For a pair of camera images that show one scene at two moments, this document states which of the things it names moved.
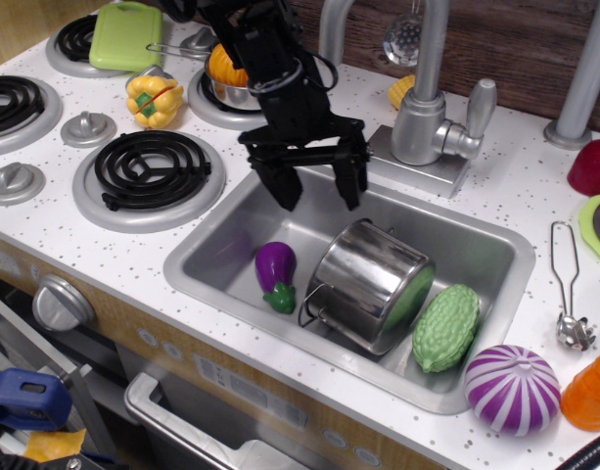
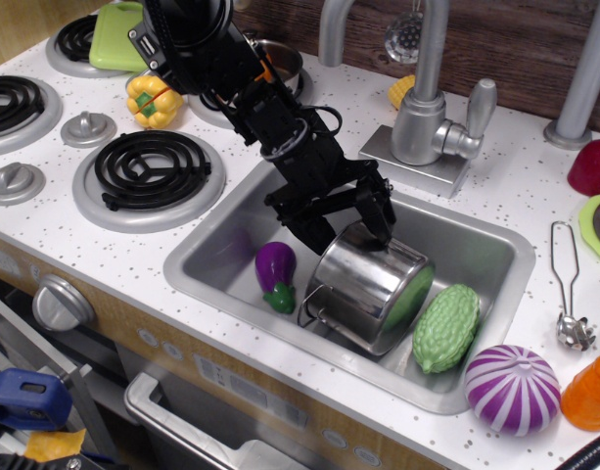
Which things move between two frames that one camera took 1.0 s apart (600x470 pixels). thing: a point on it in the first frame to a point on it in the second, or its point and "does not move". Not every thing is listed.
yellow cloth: (47, 446) does not move
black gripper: (301, 130) to (320, 181)
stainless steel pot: (366, 285) does not move
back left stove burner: (68, 48) does not move
